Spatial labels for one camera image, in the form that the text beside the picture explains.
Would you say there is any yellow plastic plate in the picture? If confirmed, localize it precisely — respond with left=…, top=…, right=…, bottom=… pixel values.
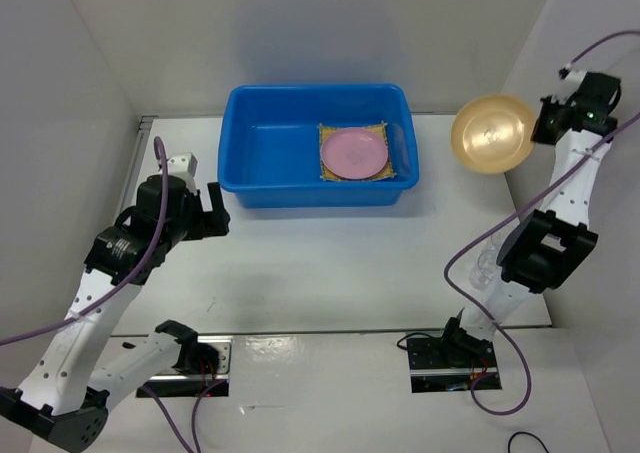
left=450, top=94, right=537, bottom=174

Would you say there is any pink plastic plate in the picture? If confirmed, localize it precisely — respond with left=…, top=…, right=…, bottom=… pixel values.
left=319, top=126, right=389, bottom=181

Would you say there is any woven bamboo mat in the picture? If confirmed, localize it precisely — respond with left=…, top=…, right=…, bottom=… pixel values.
left=316, top=120, right=398, bottom=183

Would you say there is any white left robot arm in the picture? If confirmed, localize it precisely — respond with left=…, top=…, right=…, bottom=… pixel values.
left=1, top=174, right=230, bottom=452

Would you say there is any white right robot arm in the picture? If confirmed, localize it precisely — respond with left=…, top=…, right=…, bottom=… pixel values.
left=438, top=67, right=622, bottom=366

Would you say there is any blue plastic bin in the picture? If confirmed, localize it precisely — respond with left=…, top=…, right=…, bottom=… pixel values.
left=217, top=84, right=420, bottom=208

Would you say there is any clear plastic cup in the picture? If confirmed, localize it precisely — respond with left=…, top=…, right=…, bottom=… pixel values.
left=469, top=232, right=505, bottom=291

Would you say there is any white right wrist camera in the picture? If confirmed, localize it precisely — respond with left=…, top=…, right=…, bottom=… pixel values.
left=558, top=65, right=588, bottom=96

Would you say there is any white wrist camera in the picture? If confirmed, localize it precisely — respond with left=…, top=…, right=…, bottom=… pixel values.
left=167, top=152, right=198, bottom=190
left=558, top=65, right=588, bottom=96

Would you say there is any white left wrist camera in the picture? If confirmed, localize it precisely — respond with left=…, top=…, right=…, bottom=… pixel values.
left=167, top=152, right=198, bottom=190

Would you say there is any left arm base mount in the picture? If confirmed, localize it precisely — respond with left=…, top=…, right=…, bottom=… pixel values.
left=144, top=335, right=233, bottom=399

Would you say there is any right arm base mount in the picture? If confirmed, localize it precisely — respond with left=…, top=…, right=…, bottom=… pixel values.
left=396, top=331, right=502, bottom=394

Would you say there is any black cable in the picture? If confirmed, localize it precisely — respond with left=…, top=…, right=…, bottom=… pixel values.
left=507, top=430, right=551, bottom=453

